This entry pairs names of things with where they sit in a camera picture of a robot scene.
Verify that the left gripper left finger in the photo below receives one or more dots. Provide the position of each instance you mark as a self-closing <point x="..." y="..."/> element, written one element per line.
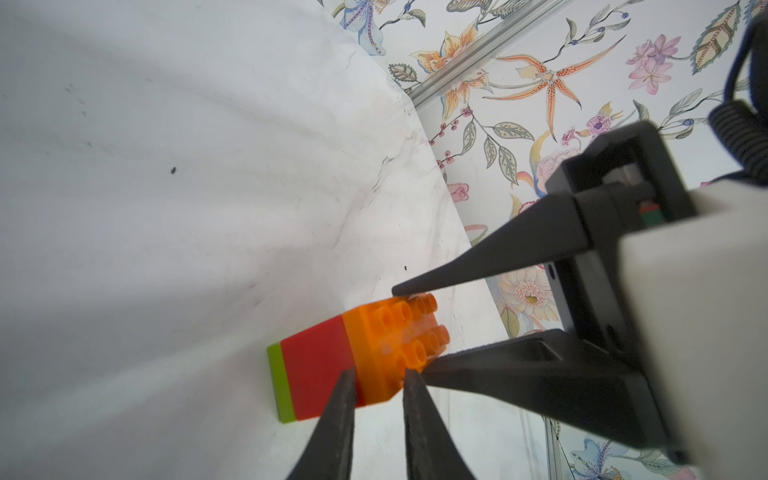
<point x="329" y="452"/>

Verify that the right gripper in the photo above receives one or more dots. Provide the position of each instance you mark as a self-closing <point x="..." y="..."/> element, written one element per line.
<point x="624" y="182"/>

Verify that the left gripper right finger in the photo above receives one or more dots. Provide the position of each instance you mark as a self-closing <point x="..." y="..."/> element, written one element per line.
<point x="430" y="451"/>

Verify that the red long brick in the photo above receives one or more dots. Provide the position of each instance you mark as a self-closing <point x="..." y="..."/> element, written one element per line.
<point x="314" y="359"/>

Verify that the orange tall long brick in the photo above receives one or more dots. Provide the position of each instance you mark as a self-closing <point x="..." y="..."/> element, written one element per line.
<point x="389" y="337"/>

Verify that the lime green long brick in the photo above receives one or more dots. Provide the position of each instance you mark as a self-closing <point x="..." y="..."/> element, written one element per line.
<point x="281" y="386"/>

